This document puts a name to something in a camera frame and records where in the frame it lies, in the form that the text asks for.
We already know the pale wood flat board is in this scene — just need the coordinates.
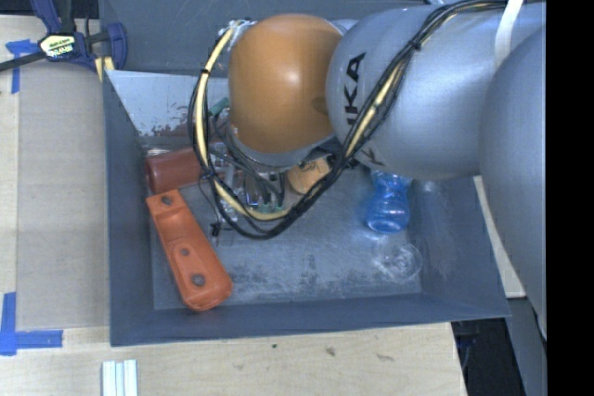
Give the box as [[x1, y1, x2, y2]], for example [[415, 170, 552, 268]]
[[15, 63, 111, 331]]

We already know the grey metal bin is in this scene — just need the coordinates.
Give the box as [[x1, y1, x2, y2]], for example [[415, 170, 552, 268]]
[[97, 0, 512, 348]]

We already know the red-brown flat block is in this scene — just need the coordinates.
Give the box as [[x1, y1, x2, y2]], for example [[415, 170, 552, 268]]
[[144, 147, 206, 196]]

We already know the clear glass cup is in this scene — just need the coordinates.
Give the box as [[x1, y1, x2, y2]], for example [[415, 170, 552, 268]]
[[370, 240, 425, 283]]

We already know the blue clear plastic bottle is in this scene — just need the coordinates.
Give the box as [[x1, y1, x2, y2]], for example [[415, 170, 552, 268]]
[[355, 170, 415, 235]]

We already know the orange flat block with holes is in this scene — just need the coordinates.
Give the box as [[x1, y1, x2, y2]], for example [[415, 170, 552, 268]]
[[144, 188, 235, 313]]

